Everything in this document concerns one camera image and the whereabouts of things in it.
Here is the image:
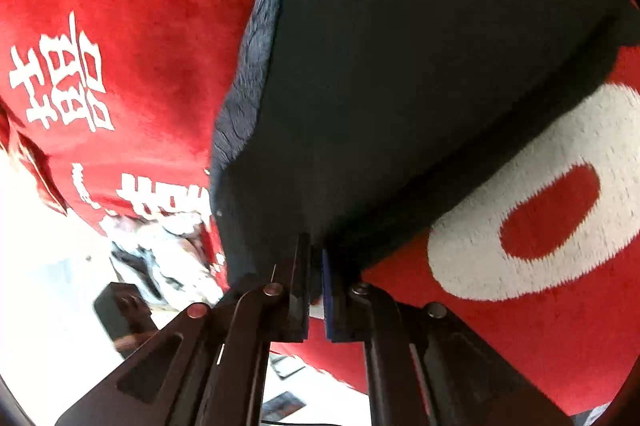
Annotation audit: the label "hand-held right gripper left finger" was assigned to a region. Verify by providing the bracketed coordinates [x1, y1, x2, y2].
[55, 233, 311, 426]

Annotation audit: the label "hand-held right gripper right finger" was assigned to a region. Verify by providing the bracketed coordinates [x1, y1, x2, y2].
[322, 248, 576, 426]

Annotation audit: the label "black pants with blue lining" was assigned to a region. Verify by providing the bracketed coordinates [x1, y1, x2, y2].
[210, 0, 640, 307]

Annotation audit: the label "white floral quilt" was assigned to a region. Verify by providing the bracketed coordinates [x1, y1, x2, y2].
[107, 211, 226, 307]

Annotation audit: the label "red printed blanket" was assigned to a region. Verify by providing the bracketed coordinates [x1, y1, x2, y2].
[0, 0, 640, 417]

